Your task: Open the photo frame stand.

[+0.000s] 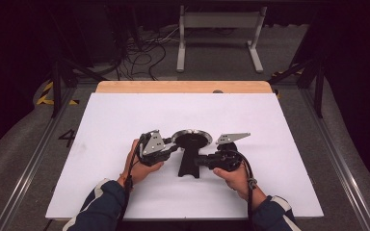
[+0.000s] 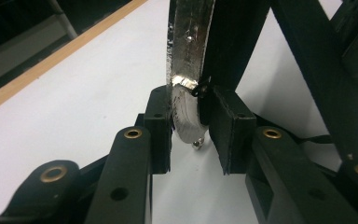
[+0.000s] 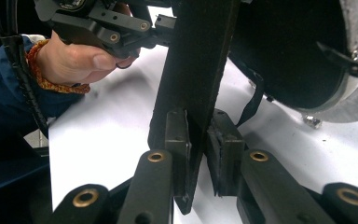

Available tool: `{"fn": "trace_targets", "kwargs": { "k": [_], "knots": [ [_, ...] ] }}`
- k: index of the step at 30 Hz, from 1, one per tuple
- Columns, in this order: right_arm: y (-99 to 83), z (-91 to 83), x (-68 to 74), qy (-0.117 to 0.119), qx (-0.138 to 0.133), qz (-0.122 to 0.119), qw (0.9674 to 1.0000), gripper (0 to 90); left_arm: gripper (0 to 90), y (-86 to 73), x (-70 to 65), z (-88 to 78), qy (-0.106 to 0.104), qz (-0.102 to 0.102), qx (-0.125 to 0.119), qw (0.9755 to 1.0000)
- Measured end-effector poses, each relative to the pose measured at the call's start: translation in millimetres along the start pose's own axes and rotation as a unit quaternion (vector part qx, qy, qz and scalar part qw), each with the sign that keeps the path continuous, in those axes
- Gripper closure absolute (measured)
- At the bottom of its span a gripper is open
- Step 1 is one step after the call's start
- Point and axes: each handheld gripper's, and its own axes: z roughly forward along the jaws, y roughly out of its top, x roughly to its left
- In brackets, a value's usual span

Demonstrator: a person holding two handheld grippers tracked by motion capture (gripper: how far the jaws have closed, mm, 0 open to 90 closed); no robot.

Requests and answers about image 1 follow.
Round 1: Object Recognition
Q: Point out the white metal stand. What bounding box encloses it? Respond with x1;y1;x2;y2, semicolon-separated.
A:
175;5;269;74

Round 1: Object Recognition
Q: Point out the black metal stand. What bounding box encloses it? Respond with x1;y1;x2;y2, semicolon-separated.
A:
267;57;328;118
48;6;108;118

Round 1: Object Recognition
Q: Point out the wooden table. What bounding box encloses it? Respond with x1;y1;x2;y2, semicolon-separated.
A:
95;80;274;94

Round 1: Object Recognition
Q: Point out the yellow black hazard tape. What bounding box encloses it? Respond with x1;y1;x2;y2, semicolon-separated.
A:
36;81;80;107

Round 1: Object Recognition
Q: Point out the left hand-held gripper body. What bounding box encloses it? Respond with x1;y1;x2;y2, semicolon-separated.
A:
137;129;178;167

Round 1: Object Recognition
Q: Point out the bundle of floor cables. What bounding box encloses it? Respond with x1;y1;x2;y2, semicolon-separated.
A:
109;26;236;82

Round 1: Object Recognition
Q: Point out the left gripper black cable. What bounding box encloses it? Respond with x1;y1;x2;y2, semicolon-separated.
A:
116;134;146;231

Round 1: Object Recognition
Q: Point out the person's left hand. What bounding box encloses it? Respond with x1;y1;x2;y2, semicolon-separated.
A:
118;138;165;188

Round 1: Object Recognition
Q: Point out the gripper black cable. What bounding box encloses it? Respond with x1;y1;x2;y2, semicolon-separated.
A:
116;134;146;231
226;148;258;231

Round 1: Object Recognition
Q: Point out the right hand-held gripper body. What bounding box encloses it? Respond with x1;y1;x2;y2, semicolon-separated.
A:
205;132;251;173

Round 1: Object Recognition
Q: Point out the person's right hand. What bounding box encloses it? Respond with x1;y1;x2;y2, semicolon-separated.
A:
213;165;268;210

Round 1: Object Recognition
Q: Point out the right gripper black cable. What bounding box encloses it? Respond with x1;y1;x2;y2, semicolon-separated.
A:
226;148;258;231

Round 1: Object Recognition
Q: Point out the aluminium floor rail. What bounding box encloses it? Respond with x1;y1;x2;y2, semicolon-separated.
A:
0;86;79;231
298;86;370;231

